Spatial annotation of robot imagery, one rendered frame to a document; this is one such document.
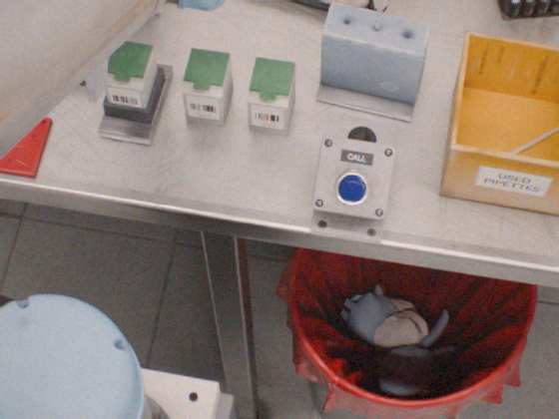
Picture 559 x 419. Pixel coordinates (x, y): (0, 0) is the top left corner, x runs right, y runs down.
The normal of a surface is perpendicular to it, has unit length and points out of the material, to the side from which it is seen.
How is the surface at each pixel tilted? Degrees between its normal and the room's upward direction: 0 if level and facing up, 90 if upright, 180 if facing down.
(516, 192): 90
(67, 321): 8
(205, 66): 0
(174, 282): 0
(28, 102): 86
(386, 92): 90
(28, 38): 50
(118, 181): 0
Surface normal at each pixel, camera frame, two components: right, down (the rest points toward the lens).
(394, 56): -0.26, 0.87
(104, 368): 0.12, -0.47
